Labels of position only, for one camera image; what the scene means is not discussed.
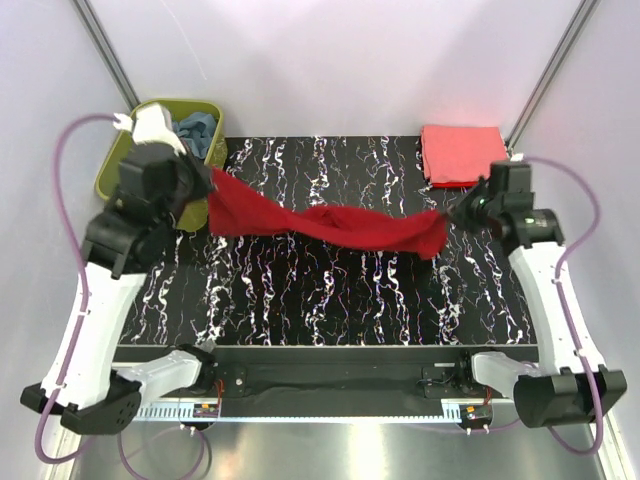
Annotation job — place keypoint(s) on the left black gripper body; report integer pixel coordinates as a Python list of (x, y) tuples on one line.
[(194, 184)]

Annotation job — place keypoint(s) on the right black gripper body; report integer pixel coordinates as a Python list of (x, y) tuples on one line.
[(475, 206)]

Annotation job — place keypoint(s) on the red t shirt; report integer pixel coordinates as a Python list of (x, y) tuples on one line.
[(237, 210)]

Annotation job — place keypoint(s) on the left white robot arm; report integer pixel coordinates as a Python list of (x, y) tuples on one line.
[(90, 397)]

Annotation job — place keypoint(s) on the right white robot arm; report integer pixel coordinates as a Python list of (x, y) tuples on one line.
[(571, 383)]

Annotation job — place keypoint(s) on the folded coral t shirt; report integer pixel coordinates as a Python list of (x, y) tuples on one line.
[(452, 153)]

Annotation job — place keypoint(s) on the grey t shirt in bin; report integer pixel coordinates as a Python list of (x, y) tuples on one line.
[(197, 131)]

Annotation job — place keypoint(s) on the slotted white cable duct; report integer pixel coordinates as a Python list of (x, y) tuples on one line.
[(185, 412)]

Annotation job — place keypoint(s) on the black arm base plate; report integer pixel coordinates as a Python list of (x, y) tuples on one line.
[(322, 382)]

